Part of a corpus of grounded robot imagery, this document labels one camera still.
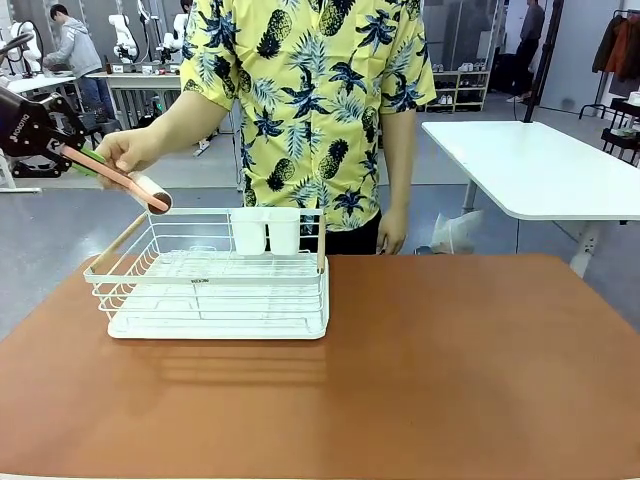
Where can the black trousers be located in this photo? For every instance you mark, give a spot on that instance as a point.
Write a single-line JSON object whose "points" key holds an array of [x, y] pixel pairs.
{"points": [[350, 237]]}

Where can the white dish rack drain tray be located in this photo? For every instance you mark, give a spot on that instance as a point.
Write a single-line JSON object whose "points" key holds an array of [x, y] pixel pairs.
{"points": [[215, 327]]}

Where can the black stand pole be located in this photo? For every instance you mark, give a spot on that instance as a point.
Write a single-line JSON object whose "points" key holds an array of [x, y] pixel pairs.
{"points": [[542, 55]]}

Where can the clothes rack with jackets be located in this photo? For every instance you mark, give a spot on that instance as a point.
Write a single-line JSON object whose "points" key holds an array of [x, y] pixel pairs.
{"points": [[620, 47]]}

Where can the black utility cart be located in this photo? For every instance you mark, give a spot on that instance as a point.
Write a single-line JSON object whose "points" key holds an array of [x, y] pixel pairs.
{"points": [[622, 130]]}

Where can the person's right forearm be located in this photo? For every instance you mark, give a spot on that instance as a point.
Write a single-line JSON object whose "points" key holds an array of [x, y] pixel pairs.
{"points": [[192, 122]]}

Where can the person in black clothes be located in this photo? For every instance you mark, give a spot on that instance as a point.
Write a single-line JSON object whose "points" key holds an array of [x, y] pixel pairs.
{"points": [[527, 50]]}

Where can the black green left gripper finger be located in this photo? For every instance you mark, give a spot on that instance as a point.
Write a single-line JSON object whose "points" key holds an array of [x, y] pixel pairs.
{"points": [[67, 120], [87, 164]]}

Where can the wooden shoe rack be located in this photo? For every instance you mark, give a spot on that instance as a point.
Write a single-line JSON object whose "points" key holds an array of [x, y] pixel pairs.
{"points": [[460, 90]]}

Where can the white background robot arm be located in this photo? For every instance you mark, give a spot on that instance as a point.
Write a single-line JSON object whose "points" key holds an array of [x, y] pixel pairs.
{"points": [[172, 35], [22, 47], [124, 37]]}

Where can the person in grey hoodie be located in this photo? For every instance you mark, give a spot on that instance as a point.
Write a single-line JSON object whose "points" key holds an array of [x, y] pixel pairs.
{"points": [[75, 55]]}

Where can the white background workbench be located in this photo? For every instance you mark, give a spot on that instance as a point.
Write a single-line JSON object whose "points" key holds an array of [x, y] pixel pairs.
{"points": [[135, 87]]}

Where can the clear plastic bag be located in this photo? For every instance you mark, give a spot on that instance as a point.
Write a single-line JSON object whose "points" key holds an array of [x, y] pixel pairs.
{"points": [[455, 232]]}

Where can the person in pineapple shirt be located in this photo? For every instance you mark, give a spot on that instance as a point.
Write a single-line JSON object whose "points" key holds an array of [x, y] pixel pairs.
{"points": [[305, 100]]}

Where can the white desk with metal legs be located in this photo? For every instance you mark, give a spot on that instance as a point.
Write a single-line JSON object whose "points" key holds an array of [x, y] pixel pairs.
{"points": [[540, 165]]}

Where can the white plastic utensil holder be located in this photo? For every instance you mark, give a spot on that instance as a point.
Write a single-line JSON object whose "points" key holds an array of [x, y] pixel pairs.
{"points": [[265, 230]]}

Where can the person's left hand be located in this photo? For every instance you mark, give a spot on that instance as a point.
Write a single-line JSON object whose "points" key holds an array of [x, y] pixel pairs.
{"points": [[392, 232]]}

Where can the person's left forearm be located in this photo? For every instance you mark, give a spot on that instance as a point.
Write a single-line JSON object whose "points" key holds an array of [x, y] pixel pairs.
{"points": [[402, 160]]}

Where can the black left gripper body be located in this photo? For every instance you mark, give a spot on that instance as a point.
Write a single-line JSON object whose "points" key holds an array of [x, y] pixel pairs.
{"points": [[22, 125]]}

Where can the person's right hand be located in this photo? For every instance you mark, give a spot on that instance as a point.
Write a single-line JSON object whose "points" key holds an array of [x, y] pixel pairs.
{"points": [[125, 150]]}

